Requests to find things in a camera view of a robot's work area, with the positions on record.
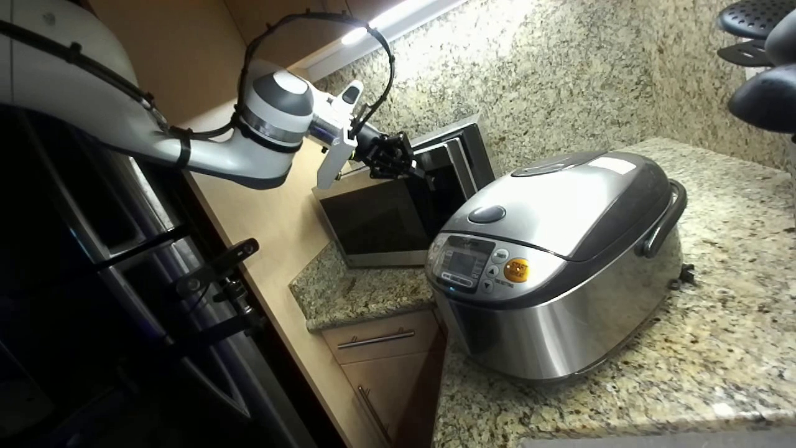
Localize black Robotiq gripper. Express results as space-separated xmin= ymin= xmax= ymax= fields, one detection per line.
xmin=356 ymin=130 xmax=423 ymax=182

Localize stainless steel microwave body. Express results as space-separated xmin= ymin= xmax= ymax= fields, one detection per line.
xmin=407 ymin=114 xmax=497 ymax=245

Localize under cabinet light strip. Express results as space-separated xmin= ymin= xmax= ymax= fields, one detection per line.
xmin=309 ymin=0 xmax=468 ymax=82

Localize tall wooden side panel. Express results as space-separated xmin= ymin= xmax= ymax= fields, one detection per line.
xmin=85 ymin=0 xmax=394 ymax=448

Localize wooden upper cabinets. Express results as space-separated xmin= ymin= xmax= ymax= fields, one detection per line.
xmin=222 ymin=0 xmax=406 ymax=82

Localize stainless steel rice cooker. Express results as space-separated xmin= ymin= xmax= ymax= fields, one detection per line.
xmin=423 ymin=149 xmax=692 ymax=384

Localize wooden base cabinet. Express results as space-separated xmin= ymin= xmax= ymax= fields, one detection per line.
xmin=319 ymin=306 xmax=448 ymax=448

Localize black clamp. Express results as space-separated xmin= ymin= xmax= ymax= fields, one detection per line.
xmin=167 ymin=238 xmax=263 ymax=352

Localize black flat spatula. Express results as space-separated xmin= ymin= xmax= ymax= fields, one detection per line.
xmin=717 ymin=37 xmax=783 ymax=71

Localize black ladle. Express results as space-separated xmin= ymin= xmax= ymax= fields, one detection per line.
xmin=727 ymin=63 xmax=796 ymax=135

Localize stainless steel refrigerator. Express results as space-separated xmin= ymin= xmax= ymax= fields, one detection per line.
xmin=0 ymin=107 xmax=319 ymax=448

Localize black slotted spatula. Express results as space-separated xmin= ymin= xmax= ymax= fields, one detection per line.
xmin=713 ymin=0 xmax=796 ymax=40

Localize dark rounded utensil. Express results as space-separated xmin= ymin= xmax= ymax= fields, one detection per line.
xmin=761 ymin=9 xmax=796 ymax=71

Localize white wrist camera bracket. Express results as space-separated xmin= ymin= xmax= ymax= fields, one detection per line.
xmin=315 ymin=77 xmax=369 ymax=191

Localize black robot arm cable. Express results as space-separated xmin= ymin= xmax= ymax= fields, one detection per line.
xmin=0 ymin=9 xmax=400 ymax=169

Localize metal drawer handle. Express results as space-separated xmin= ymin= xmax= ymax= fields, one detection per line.
xmin=335 ymin=326 xmax=419 ymax=352

